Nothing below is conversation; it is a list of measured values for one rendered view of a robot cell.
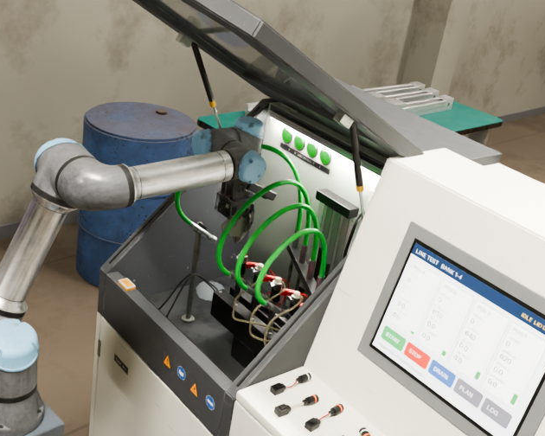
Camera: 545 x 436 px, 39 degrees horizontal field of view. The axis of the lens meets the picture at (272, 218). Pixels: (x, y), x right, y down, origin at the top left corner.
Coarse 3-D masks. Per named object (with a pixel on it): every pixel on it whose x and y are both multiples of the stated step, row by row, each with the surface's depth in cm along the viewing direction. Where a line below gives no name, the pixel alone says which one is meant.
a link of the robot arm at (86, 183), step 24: (240, 144) 189; (72, 168) 165; (96, 168) 166; (120, 168) 168; (144, 168) 171; (168, 168) 174; (192, 168) 177; (216, 168) 180; (240, 168) 183; (264, 168) 186; (72, 192) 165; (96, 192) 164; (120, 192) 166; (144, 192) 171; (168, 192) 175
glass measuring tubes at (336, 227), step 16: (320, 192) 228; (320, 208) 230; (336, 208) 223; (352, 208) 220; (320, 224) 232; (336, 224) 226; (352, 224) 223; (336, 240) 230; (320, 256) 234; (336, 256) 228; (304, 288) 241
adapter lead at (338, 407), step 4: (340, 404) 186; (332, 408) 185; (336, 408) 185; (340, 408) 186; (328, 412) 185; (332, 412) 184; (336, 412) 184; (340, 412) 186; (324, 416) 184; (328, 416) 184; (308, 420) 179; (312, 420) 179; (316, 420) 179; (320, 420) 181; (308, 424) 178; (312, 424) 179; (316, 424) 179; (308, 428) 179; (312, 428) 178; (316, 428) 180
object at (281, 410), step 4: (308, 396) 188; (312, 396) 187; (316, 396) 188; (304, 400) 186; (308, 400) 186; (312, 400) 187; (316, 400) 187; (284, 404) 183; (296, 404) 186; (300, 404) 186; (304, 404) 186; (308, 404) 187; (276, 408) 182; (280, 408) 182; (284, 408) 182; (288, 408) 182; (276, 412) 182; (280, 412) 181; (284, 412) 182; (288, 412) 183; (280, 416) 182
